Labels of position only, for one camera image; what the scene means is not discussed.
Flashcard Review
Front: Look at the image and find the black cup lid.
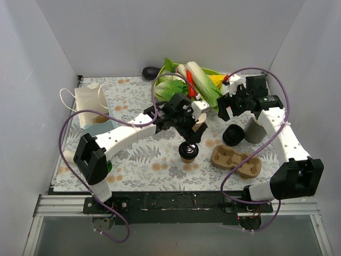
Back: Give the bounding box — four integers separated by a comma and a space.
178, 141, 199, 160

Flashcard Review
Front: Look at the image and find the pulp cup carrier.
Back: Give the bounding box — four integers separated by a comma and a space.
92, 115, 109, 124

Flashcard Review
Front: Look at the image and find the light blue paper bag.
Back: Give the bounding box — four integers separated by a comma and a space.
59, 82, 117, 135

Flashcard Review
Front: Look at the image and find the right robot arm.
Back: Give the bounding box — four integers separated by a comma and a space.
217, 74, 324, 212

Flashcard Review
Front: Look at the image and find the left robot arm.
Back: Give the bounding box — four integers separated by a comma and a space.
74, 93, 210, 213

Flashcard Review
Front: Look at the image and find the napa cabbage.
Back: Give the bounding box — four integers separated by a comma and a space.
186, 61, 223, 111

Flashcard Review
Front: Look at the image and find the stack of paper cups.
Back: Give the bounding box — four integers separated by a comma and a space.
192, 113, 207, 131

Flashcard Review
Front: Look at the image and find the floral table mat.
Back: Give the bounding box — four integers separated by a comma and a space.
53, 74, 299, 191

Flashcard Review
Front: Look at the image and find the yellow pepper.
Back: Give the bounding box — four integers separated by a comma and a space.
209, 75, 225, 90

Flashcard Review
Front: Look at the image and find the stack of black lids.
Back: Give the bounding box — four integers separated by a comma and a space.
223, 124, 245, 147

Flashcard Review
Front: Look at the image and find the cup of white straws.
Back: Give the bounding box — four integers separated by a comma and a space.
243, 96, 280, 145

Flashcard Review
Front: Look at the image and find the green lettuce head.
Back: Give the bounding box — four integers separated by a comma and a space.
154, 80, 189, 101

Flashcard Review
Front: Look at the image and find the stack of pulp cup carriers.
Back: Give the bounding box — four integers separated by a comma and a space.
211, 145, 262, 179

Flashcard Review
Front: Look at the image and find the green plastic vegetable tray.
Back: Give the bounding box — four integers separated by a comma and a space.
153, 63, 220, 100

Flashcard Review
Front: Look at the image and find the dark purple eggplant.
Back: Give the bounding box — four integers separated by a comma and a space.
142, 66, 161, 81

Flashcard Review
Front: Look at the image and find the green bok choy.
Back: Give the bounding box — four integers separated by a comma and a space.
62, 149, 113, 174

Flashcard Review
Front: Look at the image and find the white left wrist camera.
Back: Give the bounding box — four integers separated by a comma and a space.
191, 100, 210, 120

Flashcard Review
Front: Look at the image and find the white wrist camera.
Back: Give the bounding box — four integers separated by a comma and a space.
191, 100, 210, 120
221, 74, 245, 96

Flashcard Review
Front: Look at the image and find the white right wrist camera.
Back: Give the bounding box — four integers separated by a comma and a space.
221, 74, 245, 96

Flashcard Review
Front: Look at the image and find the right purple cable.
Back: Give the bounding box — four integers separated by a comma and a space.
220, 67, 290, 233

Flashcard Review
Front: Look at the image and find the purple cable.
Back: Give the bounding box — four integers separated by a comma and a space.
220, 67, 290, 233
59, 73, 202, 243

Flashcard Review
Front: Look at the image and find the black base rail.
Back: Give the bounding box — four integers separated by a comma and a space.
83, 191, 273, 225

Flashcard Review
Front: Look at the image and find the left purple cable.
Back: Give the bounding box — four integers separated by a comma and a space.
59, 73, 202, 243

